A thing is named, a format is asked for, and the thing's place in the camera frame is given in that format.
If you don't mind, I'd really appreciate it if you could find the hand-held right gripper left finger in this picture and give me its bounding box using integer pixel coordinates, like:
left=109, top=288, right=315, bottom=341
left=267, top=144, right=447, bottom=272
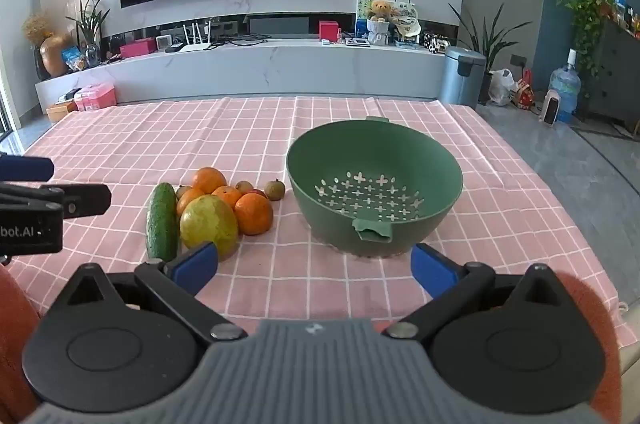
left=47, top=241, right=248, bottom=346

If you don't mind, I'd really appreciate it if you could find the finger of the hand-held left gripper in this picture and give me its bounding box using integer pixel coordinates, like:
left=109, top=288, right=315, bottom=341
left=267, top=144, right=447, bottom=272
left=0, top=183, right=112, bottom=221
left=0, top=156, right=55, bottom=183

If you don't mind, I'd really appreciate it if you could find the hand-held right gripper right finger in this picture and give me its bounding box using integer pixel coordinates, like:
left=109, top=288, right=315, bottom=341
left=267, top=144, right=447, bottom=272
left=382, top=243, right=588, bottom=341

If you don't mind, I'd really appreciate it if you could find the green cucumber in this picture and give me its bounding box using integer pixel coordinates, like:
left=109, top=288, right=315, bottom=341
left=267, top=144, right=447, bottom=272
left=146, top=183, right=180, bottom=262

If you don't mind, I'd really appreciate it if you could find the orange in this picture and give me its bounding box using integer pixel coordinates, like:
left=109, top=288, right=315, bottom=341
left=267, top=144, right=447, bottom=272
left=176, top=188, right=207, bottom=219
left=211, top=185, right=244, bottom=211
left=192, top=167, right=228, bottom=195
left=234, top=193, right=275, bottom=236

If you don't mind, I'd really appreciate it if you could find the green colander bowl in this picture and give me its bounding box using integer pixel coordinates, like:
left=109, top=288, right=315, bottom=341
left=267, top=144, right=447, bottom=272
left=286, top=116, right=464, bottom=257

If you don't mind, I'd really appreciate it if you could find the cardboard box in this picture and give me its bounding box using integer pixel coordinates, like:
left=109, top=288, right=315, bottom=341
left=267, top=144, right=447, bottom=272
left=46, top=101, right=78, bottom=123

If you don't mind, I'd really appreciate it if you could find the pink checked tablecloth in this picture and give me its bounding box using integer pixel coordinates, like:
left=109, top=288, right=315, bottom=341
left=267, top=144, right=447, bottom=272
left=0, top=96, right=626, bottom=350

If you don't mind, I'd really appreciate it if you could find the pink plastic toolbox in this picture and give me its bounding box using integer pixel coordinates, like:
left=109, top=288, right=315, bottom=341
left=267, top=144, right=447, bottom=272
left=74, top=84, right=117, bottom=112

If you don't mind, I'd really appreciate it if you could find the brown ceramic vase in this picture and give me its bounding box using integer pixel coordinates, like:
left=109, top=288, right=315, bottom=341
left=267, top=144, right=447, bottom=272
left=40, top=34, right=73, bottom=78

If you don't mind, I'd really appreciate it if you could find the dried flower bunch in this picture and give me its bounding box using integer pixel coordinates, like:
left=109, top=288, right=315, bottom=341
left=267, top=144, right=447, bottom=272
left=22, top=14, right=55, bottom=47

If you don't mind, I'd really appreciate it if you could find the green plant in glass vase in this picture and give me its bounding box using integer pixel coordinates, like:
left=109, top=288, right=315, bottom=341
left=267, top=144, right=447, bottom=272
left=66, top=0, right=115, bottom=65

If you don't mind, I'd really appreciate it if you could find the pink box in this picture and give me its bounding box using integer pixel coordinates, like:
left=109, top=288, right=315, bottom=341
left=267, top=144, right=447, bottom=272
left=120, top=38, right=157, bottom=58

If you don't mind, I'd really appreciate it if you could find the white router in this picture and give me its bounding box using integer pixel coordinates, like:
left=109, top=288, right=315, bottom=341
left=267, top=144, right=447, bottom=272
left=179, top=22, right=212, bottom=53

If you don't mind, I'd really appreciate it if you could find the blue-grey pedal trash can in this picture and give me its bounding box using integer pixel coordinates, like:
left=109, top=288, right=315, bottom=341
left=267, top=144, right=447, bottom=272
left=439, top=46, right=487, bottom=109

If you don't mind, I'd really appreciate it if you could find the white plastic bag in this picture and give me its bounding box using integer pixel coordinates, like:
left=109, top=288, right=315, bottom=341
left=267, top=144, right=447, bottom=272
left=487, top=68, right=516, bottom=106

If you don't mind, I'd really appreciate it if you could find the red gift bag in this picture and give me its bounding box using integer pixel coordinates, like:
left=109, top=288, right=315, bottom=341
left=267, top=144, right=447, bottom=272
left=512, top=68, right=535, bottom=109

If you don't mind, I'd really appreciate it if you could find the small white heater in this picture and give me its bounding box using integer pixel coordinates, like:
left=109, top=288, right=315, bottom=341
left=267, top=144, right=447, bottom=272
left=540, top=90, right=562, bottom=125

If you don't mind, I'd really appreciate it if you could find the white marble television bench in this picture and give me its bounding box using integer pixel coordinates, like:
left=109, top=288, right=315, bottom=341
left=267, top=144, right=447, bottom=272
left=35, top=38, right=451, bottom=107

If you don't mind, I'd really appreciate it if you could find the blue water jug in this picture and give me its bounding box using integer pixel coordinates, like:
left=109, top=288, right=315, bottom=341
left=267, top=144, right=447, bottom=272
left=548, top=48, right=582, bottom=123

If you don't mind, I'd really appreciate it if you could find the black and white toy set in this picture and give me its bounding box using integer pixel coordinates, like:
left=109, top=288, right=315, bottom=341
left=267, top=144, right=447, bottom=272
left=420, top=32, right=451, bottom=53

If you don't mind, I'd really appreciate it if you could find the tall-leaved potted floor plant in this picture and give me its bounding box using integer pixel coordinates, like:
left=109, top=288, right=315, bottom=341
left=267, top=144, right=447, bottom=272
left=447, top=1, right=533, bottom=104

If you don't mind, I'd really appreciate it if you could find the teddy bear bouquet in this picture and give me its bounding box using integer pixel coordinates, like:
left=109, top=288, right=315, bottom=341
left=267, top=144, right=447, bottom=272
left=366, top=0, right=393, bottom=47

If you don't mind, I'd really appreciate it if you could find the dark grey cabinet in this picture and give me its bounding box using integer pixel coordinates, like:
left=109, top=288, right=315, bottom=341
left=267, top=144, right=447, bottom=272
left=582, top=16, right=640, bottom=129

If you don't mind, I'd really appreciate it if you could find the green pothos plant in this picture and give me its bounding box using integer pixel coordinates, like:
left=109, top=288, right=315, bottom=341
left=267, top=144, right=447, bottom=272
left=556, top=0, right=615, bottom=77

